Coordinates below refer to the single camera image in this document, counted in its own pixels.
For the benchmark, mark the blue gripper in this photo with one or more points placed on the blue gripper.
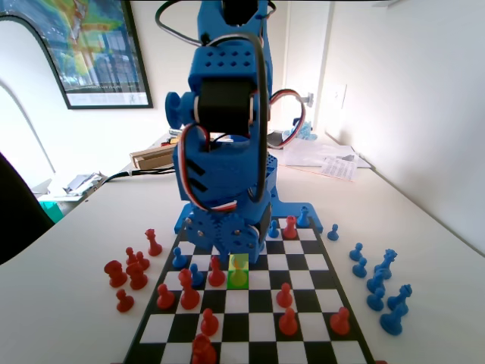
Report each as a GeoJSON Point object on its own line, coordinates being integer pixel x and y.
{"type": "Point", "coordinates": [232, 236]}

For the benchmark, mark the red pawn chess piece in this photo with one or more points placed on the red pawn chess piece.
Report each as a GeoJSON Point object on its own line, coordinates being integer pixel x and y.
{"type": "Point", "coordinates": [130, 257]}
{"type": "Point", "coordinates": [284, 295]}
{"type": "Point", "coordinates": [238, 277]}
{"type": "Point", "coordinates": [142, 261]}
{"type": "Point", "coordinates": [124, 302]}
{"type": "Point", "coordinates": [340, 322]}
{"type": "Point", "coordinates": [165, 297]}
{"type": "Point", "coordinates": [209, 324]}
{"type": "Point", "coordinates": [288, 323]}

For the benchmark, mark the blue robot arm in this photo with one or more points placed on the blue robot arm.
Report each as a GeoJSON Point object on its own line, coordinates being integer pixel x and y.
{"type": "Point", "coordinates": [227, 60]}

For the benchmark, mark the blue pawn chess piece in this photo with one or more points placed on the blue pawn chess piece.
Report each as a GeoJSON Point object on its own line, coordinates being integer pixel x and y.
{"type": "Point", "coordinates": [332, 233]}
{"type": "Point", "coordinates": [356, 253]}
{"type": "Point", "coordinates": [375, 300]}
{"type": "Point", "coordinates": [196, 277]}
{"type": "Point", "coordinates": [179, 259]}
{"type": "Point", "coordinates": [360, 269]}
{"type": "Point", "coordinates": [274, 232]}

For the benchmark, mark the red rook chess piece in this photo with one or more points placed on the red rook chess piece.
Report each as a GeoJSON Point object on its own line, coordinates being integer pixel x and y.
{"type": "Point", "coordinates": [115, 273]}
{"type": "Point", "coordinates": [290, 227]}

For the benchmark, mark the red knight chess piece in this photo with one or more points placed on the red knight chess piece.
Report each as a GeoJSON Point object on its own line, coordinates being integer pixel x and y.
{"type": "Point", "coordinates": [188, 294]}

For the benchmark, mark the red queen chess piece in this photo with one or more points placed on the red queen chess piece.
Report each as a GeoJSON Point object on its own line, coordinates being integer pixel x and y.
{"type": "Point", "coordinates": [153, 244]}

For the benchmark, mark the blue knight chess piece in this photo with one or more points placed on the blue knight chess piece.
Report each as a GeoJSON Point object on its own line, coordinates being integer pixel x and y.
{"type": "Point", "coordinates": [376, 282]}

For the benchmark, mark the blue queen chess piece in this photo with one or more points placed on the blue queen chess piece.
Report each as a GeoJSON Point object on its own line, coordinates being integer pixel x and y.
{"type": "Point", "coordinates": [386, 263]}

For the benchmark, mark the blue bishop chess piece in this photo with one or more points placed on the blue bishop chess piece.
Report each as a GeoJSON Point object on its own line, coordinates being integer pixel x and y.
{"type": "Point", "coordinates": [394, 322]}

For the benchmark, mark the black and white chessboard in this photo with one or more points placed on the black and white chessboard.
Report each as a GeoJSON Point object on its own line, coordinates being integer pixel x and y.
{"type": "Point", "coordinates": [265, 303]}

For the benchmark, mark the wooden box with items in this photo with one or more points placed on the wooden box with items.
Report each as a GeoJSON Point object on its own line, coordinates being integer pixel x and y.
{"type": "Point", "coordinates": [151, 159]}

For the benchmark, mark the dark grey box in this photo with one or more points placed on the dark grey box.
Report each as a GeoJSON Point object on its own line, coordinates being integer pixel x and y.
{"type": "Point", "coordinates": [276, 141]}

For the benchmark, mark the yellow toy block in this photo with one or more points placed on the yellow toy block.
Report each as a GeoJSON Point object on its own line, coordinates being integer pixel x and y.
{"type": "Point", "coordinates": [174, 140]}

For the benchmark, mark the silver metal can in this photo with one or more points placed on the silver metal can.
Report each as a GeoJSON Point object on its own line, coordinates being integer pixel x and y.
{"type": "Point", "coordinates": [174, 130]}

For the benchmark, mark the printed paper sheet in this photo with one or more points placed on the printed paper sheet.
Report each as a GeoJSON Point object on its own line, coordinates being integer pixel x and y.
{"type": "Point", "coordinates": [339, 168]}

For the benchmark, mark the blue crumpled cloth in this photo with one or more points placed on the blue crumpled cloth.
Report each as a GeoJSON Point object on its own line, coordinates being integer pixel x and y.
{"type": "Point", "coordinates": [308, 130]}

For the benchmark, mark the grey crumpled wrapper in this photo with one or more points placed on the grey crumpled wrapper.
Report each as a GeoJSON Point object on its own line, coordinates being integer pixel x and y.
{"type": "Point", "coordinates": [85, 182]}

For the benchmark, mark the green storage box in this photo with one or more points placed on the green storage box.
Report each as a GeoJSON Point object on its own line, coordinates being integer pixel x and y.
{"type": "Point", "coordinates": [49, 213]}

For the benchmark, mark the white door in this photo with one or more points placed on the white door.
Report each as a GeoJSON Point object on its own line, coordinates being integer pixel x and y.
{"type": "Point", "coordinates": [303, 57]}

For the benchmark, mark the black chair back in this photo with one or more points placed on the black chair back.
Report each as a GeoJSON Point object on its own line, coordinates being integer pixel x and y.
{"type": "Point", "coordinates": [15, 227]}

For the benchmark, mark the framed map poster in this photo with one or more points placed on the framed map poster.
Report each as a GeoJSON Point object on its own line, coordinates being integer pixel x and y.
{"type": "Point", "coordinates": [102, 45]}

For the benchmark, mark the blue arm base plate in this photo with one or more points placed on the blue arm base plate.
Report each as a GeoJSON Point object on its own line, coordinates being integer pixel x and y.
{"type": "Point", "coordinates": [291, 208]}

